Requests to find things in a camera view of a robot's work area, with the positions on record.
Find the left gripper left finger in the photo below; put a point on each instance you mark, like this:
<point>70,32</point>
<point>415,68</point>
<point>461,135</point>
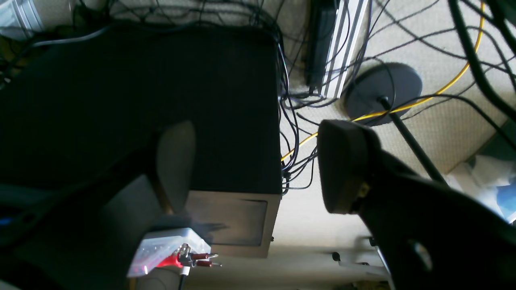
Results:
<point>84,236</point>

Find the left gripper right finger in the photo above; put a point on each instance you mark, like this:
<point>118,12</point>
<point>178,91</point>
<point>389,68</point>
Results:
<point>432,236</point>

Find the clear plastic connector box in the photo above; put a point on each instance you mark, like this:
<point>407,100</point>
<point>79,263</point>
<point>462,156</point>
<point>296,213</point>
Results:
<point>180,248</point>

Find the black computer case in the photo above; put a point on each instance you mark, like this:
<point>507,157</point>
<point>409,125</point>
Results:
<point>79,107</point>

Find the round black stand base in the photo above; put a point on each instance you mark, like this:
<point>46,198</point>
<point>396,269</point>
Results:
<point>399,84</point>

